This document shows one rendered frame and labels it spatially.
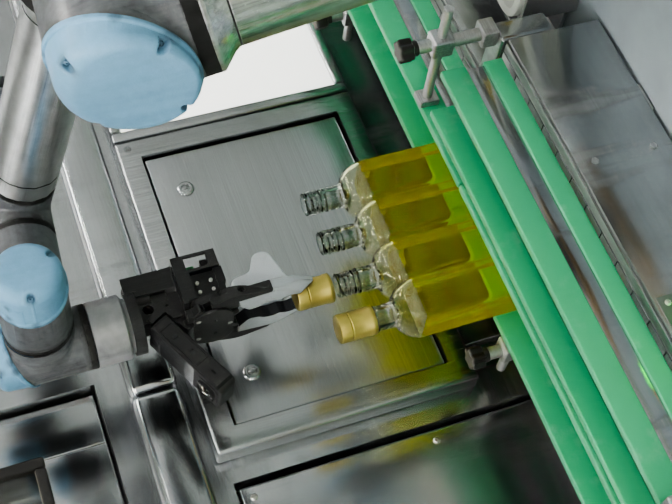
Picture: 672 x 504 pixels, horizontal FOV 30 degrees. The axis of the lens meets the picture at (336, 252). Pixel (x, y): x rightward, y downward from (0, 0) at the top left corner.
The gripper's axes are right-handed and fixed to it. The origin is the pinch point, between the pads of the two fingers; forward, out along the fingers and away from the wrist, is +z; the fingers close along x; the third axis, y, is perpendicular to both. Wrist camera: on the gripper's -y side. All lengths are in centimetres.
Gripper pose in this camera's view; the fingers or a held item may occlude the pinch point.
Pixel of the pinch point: (302, 295)
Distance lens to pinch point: 145.5
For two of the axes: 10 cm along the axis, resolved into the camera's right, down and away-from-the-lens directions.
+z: 9.3, -2.5, 2.6
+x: -1.0, 5.2, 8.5
